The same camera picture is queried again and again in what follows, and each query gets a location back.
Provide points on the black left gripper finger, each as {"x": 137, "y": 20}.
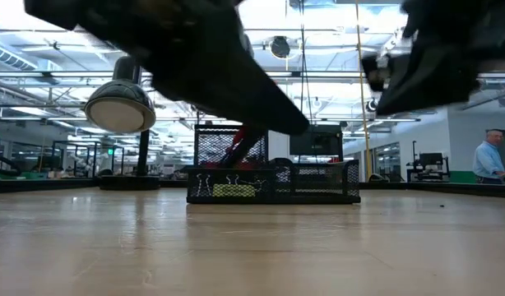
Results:
{"x": 252, "y": 98}

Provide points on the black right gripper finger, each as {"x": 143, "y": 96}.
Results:
{"x": 433, "y": 78}

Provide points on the black binder clip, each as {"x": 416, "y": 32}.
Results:
{"x": 233, "y": 179}
{"x": 203, "y": 185}
{"x": 258, "y": 184}

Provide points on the black mesh desk organizer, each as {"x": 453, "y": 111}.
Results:
{"x": 318, "y": 189}

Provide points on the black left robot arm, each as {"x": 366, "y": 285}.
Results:
{"x": 71, "y": 12}

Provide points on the black background workstation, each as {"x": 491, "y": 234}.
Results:
{"x": 430, "y": 159}

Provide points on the black background monitor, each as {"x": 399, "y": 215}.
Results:
{"x": 322, "y": 144}

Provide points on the person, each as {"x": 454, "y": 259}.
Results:
{"x": 487, "y": 160}

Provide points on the green panel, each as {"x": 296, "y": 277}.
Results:
{"x": 460, "y": 177}

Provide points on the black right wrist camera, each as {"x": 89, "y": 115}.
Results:
{"x": 376, "y": 72}

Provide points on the black aluminium table frame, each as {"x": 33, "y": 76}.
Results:
{"x": 51, "y": 186}

